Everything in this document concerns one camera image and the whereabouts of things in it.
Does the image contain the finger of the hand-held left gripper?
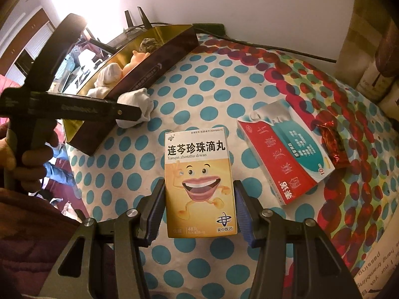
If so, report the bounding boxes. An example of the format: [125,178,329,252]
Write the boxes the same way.
[103,98,143,122]

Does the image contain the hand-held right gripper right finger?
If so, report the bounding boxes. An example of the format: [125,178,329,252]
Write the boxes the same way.
[233,179,364,299]

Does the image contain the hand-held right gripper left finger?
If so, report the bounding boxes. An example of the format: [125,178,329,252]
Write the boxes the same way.
[20,179,167,299]

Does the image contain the large white cloth roll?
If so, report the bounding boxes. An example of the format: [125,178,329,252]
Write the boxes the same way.
[117,87,155,128]

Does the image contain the small white cloth roll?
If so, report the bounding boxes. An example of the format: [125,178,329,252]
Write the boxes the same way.
[87,85,112,98]

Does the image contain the gold metal tin box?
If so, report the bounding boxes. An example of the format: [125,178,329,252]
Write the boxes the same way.
[61,24,200,156]

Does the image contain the orange pig toy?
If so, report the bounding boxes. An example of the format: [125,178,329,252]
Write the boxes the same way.
[120,50,148,76]

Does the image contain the yellow medicine box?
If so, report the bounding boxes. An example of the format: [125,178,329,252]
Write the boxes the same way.
[164,129,239,239]

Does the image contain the person's left forearm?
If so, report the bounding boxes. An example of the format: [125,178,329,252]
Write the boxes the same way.
[0,187,105,299]

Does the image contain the person's left hand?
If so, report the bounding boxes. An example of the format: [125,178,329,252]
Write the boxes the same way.
[0,121,60,194]

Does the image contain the brown wooden cabinet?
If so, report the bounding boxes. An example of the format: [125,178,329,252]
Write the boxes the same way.
[0,6,60,81]

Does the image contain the pink cloth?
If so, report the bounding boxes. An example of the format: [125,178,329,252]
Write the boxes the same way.
[0,73,25,93]

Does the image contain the polka dot tablecloth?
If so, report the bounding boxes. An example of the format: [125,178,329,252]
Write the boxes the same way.
[62,33,399,299]

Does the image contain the red and teal medicine box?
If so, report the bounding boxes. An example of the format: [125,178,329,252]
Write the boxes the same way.
[237,99,335,206]

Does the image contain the black router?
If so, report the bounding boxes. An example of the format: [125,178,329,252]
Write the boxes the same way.
[84,6,153,50]

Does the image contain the red foil packet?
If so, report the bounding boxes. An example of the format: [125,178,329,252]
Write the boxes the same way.
[316,120,351,169]

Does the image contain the dark green power adapter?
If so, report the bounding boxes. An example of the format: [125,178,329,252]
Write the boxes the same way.
[192,23,226,36]

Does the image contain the black cable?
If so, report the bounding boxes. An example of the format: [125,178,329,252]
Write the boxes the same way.
[218,34,339,64]

